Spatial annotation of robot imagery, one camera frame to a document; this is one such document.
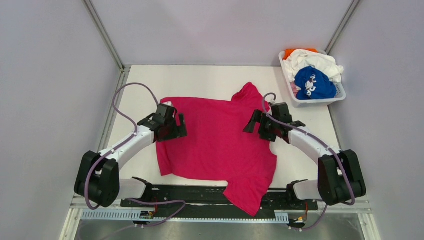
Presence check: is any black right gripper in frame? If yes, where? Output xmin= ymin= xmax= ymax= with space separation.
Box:
xmin=243 ymin=109 xmax=279 ymax=143

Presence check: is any pink t-shirt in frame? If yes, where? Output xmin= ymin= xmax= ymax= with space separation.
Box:
xmin=156 ymin=82 xmax=277 ymax=217

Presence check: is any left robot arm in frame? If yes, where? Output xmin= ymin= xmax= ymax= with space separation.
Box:
xmin=74 ymin=102 xmax=188 ymax=210

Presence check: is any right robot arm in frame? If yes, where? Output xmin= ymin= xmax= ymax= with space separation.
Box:
xmin=243 ymin=103 xmax=367 ymax=209

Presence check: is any light pink garment in basket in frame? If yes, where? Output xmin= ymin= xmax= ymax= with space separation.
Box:
xmin=290 ymin=82 xmax=301 ymax=98

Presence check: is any blue t-shirt in basket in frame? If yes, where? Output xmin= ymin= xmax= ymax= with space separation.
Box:
xmin=294 ymin=66 xmax=337 ymax=100

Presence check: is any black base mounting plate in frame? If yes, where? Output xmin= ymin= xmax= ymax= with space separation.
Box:
xmin=139 ymin=185 xmax=318 ymax=219

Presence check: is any white t-shirt in basket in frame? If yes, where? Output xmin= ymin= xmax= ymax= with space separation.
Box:
xmin=282 ymin=49 xmax=344 ymax=83

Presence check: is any orange t-shirt in basket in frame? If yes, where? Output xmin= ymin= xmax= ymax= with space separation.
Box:
xmin=281 ymin=48 xmax=318 ymax=60

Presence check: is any white perforated laundry basket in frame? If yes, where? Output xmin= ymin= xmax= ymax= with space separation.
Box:
xmin=278 ymin=51 xmax=346 ymax=108

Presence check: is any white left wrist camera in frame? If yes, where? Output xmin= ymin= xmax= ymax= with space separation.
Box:
xmin=163 ymin=101 xmax=173 ymax=107

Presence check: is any white slotted cable duct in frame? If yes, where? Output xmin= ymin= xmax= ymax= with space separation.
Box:
xmin=80 ymin=210 xmax=290 ymax=224

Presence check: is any aluminium frame rail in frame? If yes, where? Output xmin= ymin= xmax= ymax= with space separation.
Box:
xmin=70 ymin=187 xmax=373 ymax=215

